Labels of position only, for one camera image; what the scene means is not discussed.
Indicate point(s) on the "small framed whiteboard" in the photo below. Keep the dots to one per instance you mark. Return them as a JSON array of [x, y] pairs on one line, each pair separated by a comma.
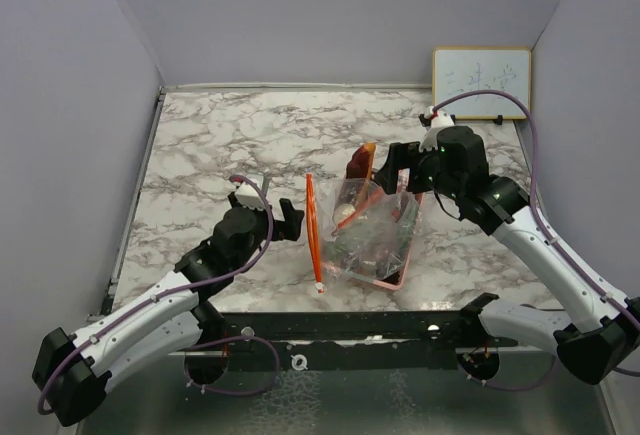
[[459, 70]]

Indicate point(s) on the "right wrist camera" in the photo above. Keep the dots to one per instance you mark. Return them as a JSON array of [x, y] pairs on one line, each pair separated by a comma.
[[434, 122]]

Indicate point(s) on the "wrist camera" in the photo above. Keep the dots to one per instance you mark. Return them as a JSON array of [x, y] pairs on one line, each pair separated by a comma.
[[434, 122], [248, 196]]

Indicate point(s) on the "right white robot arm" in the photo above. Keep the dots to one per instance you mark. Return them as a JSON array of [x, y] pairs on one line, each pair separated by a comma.
[[598, 326]]

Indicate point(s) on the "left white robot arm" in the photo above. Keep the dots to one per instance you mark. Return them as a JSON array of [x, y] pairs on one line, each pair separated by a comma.
[[75, 372]]

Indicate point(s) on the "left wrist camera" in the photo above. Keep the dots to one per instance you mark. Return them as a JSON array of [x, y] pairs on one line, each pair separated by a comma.
[[248, 196]]

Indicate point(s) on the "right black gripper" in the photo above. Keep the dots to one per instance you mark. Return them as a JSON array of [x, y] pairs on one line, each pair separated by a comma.
[[403, 155]]

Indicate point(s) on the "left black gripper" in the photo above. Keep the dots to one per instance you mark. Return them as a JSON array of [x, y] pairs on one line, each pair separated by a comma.
[[289, 229]]

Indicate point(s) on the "clear orange-zip bag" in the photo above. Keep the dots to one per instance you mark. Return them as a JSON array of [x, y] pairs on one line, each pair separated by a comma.
[[312, 234], [372, 225]]

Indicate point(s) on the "pink plastic basket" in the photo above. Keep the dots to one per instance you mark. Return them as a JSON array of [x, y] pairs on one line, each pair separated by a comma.
[[400, 265]]

